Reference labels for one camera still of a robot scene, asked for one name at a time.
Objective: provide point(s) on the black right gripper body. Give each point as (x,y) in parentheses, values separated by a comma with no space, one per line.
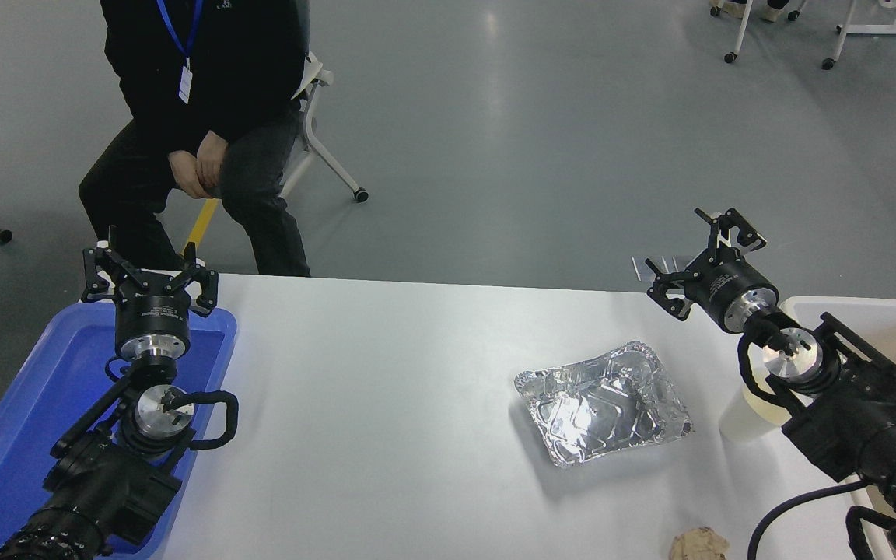
(724,288)

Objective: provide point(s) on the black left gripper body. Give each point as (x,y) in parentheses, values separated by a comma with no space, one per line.
(152,311)

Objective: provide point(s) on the white paper cup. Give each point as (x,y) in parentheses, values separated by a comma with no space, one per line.
(743,420)

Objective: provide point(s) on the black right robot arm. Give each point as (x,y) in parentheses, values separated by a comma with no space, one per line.
(860,420)

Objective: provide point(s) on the person's right hand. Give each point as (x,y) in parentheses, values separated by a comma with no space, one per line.
(187,175)

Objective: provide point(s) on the person's left hand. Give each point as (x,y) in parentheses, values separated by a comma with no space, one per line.
(213,152)

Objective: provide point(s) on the metal floor plate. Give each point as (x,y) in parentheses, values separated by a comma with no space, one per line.
(642,268)
(680,263)

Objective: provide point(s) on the crumpled silver foil tray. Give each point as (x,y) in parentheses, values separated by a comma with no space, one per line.
(603,404)

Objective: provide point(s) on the blue plastic tray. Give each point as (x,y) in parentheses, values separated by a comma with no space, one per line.
(28,389)

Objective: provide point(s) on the white wheeled chair legs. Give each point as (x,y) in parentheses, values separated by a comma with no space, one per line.
(742,31)

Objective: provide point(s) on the seated person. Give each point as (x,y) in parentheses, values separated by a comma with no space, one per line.
(222,62)

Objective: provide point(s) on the person's feet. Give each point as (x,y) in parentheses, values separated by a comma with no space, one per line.
(771,12)

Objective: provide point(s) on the crumpled tan paper ball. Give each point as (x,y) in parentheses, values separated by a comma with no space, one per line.
(698,544)

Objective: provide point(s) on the white wheeled stand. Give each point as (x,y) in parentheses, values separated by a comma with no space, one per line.
(895,29)

